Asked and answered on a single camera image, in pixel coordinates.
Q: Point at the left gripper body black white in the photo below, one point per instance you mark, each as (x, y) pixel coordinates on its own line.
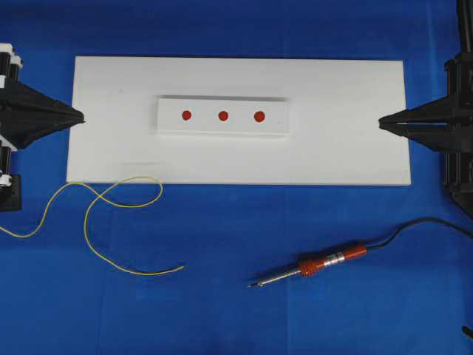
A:
(11, 64)

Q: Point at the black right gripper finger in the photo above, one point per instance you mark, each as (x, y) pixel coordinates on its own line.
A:
(437, 138)
(440, 111)

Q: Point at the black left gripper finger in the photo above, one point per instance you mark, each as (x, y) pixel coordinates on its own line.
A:
(26, 100)
(22, 132)

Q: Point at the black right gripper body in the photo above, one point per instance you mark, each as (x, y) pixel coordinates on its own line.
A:
(458, 162)

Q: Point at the orange handled soldering iron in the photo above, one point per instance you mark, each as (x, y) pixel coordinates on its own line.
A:
(308, 268)

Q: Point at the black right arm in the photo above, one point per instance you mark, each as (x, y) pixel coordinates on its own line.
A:
(445, 125)

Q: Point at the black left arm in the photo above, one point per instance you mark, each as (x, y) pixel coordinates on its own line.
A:
(26, 116)

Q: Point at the large white base board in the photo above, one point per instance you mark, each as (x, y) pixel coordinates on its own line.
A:
(334, 108)

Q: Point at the blue table cloth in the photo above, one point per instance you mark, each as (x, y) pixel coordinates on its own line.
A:
(411, 297)

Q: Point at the small white raised plate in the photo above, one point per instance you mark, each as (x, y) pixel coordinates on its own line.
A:
(220, 116)

